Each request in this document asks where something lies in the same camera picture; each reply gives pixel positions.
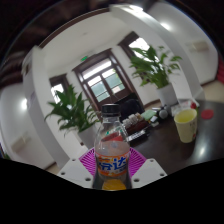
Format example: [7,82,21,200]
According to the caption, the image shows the black office chair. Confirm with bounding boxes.
[118,97,146,123]

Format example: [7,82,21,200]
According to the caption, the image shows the green packet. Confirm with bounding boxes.
[139,109,158,122]

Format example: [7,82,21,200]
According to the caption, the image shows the red carpeted staircase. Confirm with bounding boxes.
[215,53,224,84]

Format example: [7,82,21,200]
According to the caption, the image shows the black flat device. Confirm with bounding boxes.
[128,129,151,142]

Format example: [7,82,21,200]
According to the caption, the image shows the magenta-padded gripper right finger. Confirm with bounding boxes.
[128,147,168,190]

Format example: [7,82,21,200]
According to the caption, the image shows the brown framed window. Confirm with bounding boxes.
[118,31,151,58]
[49,73,73,104]

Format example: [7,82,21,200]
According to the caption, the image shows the yellow paper cup with cherries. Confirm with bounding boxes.
[173,102,199,144]

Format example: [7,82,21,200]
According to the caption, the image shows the potted green plant white pot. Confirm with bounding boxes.
[44,84,101,149]
[129,44,183,108]

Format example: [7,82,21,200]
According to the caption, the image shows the flat round red coaster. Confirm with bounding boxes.
[200,108,215,121]

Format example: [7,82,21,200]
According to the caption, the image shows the brown wooden glazed door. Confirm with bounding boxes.
[72,48,138,111]

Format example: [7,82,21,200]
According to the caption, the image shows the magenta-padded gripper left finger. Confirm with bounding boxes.
[57,147,99,190]

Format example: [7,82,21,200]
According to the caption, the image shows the black headphones with grey cups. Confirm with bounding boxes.
[156,105,171,120]

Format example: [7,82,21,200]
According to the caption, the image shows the white wall heater unit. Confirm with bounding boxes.
[11,133,33,153]
[189,39,211,53]

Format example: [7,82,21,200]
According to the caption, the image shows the printed paper leaflet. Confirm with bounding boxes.
[170,99,201,114]

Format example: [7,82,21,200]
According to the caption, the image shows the orange drink bottle black cap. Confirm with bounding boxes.
[93,103,131,192]

